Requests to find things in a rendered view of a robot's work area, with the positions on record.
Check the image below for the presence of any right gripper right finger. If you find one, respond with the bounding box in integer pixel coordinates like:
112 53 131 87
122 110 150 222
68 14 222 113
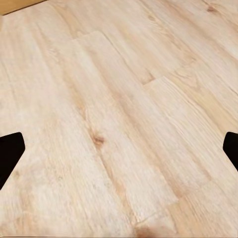
223 132 238 171

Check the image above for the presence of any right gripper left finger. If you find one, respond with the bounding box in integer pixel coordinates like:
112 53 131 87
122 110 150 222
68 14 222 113
0 132 26 190

